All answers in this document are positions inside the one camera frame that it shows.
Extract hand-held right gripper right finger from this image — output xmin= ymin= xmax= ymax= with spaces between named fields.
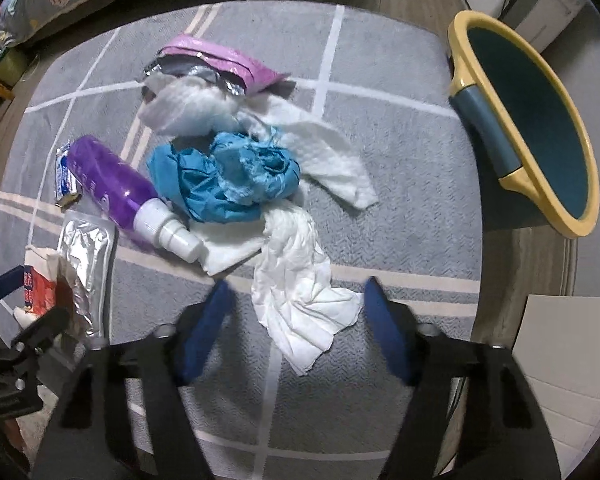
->
xmin=362 ymin=276 xmax=563 ymax=480

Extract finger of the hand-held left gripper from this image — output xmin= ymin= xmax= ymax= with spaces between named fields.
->
xmin=10 ymin=305 xmax=72 ymax=361
xmin=0 ymin=265 xmax=27 ymax=306

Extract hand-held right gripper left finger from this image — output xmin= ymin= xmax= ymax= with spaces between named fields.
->
xmin=32 ymin=279 xmax=236 ymax=480

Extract red white packaging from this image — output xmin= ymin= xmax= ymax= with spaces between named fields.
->
xmin=22 ymin=265 xmax=61 ymax=317

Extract white tissue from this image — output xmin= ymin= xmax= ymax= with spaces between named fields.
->
xmin=185 ymin=220 xmax=271 ymax=277
xmin=139 ymin=79 xmax=246 ymax=138
xmin=250 ymin=207 xmax=365 ymax=376
xmin=237 ymin=95 xmax=378 ymax=209

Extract silver foil pouch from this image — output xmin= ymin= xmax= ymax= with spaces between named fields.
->
xmin=56 ymin=210 xmax=118 ymax=341

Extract small blue white sachet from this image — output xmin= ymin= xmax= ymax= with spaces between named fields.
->
xmin=55 ymin=141 xmax=83 ymax=206

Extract blue cloth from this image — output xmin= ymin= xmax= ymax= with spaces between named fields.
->
xmin=146 ymin=131 xmax=303 ymax=224

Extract purple spray bottle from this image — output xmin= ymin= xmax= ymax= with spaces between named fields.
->
xmin=67 ymin=135 xmax=203 ymax=263

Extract yellow-rimmed blue trash bin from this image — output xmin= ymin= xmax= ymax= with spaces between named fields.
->
xmin=447 ymin=10 xmax=600 ymax=239

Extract purple foil packet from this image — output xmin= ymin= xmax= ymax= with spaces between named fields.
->
xmin=140 ymin=34 xmax=293 ymax=98

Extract grey checked rug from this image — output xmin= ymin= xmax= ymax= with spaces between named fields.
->
xmin=0 ymin=2 xmax=483 ymax=480

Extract small green bin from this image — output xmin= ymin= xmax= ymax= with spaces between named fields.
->
xmin=0 ymin=47 xmax=28 ymax=83

